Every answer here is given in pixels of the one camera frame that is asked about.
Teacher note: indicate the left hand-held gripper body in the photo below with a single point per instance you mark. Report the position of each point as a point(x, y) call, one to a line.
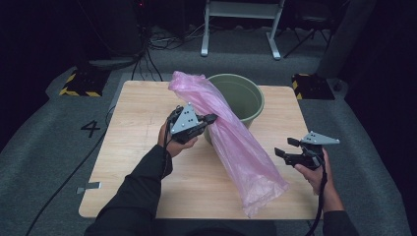
point(187, 121)

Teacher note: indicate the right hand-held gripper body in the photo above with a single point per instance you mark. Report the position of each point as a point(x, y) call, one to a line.
point(316, 141)

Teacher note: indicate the pink plastic bag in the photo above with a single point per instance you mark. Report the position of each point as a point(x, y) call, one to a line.
point(236, 147)

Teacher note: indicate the green plastic bin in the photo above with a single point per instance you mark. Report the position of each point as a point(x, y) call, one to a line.
point(244, 95)

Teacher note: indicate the person's left hand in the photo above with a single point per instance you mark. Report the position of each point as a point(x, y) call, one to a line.
point(172, 147)

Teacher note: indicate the person's right hand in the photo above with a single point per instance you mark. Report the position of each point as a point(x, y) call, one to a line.
point(319, 180)

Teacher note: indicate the black yellow striped base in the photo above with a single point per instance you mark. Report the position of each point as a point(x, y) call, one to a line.
point(313, 87)
point(83, 83)

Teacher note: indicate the person's dark clothing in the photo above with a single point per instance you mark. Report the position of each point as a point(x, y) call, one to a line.
point(223, 229)

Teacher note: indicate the grey curtain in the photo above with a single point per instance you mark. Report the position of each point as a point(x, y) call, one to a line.
point(347, 36)

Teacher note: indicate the black tripod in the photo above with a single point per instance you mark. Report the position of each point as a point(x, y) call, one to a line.
point(308, 31)

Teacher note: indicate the white metal desk frame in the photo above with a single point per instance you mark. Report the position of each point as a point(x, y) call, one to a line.
point(241, 10)

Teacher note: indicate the grey metal bracket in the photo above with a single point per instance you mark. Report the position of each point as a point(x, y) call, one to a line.
point(89, 187)

